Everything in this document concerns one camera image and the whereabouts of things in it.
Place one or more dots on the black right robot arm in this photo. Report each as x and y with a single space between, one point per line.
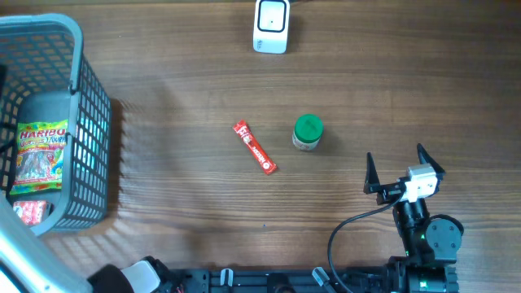
431 243

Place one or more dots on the Haribo gummy candy bag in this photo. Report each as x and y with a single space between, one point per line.
39 160

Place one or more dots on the red tissue pack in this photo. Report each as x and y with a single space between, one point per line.
32 212

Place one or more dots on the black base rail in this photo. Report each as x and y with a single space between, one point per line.
361 279

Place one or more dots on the red Nescafe stick sachet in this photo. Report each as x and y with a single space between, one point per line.
245 134

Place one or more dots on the white barcode scanner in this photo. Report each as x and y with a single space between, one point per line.
271 24

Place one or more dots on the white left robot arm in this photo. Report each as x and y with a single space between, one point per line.
32 267

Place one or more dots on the grey plastic mesh basket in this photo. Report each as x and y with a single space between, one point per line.
45 77

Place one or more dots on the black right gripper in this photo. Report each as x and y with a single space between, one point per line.
387 192

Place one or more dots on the green lid jar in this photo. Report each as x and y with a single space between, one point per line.
307 132

